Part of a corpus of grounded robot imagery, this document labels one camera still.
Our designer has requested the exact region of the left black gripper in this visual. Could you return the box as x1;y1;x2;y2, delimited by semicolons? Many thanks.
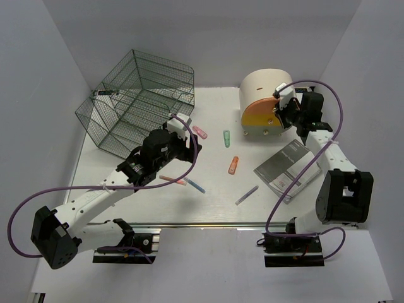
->
155;130;202;171

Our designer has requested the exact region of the orange top drawer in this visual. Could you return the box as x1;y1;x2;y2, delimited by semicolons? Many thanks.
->
243;97;278;115

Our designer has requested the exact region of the blue pen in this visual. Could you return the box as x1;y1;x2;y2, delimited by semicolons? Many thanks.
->
184;177;206;194

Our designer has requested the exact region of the pink correction tape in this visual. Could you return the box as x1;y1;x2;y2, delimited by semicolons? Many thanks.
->
192;126;208;140

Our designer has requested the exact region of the pink pen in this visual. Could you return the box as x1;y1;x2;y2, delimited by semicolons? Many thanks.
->
159;175;187;186

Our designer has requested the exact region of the cream round drawer box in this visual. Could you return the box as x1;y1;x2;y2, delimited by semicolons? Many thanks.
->
239;69;292;137

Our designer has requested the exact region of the yellow drawer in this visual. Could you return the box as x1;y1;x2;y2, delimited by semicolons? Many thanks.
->
241;111;281;127

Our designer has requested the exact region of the purple pen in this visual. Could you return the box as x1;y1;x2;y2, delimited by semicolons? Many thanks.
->
235;186;259;205

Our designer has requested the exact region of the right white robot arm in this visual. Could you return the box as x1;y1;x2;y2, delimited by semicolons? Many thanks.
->
275;92;374;252

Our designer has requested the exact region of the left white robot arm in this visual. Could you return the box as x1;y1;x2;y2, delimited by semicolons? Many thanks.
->
31;129;202;270

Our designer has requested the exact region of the grey setup guide booklet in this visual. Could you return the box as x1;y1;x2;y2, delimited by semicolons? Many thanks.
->
254;140;321;204

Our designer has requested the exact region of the green correction tape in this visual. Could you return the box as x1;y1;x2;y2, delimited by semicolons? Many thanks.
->
223;130;230;148

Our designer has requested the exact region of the orange correction tape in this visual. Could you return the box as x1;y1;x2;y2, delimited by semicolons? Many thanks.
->
228;156;239;175

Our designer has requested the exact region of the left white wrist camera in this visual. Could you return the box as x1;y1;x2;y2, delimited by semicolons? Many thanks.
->
167;113;192;141

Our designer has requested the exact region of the green wire mesh organizer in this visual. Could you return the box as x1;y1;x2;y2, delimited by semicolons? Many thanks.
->
75;49;195;158

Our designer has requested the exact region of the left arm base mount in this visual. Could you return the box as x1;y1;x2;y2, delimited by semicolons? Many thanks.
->
92;218;160;264

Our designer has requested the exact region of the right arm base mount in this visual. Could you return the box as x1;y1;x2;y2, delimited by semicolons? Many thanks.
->
256;219;324;268

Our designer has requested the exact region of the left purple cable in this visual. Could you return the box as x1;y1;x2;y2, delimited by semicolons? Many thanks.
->
6;118;199;257

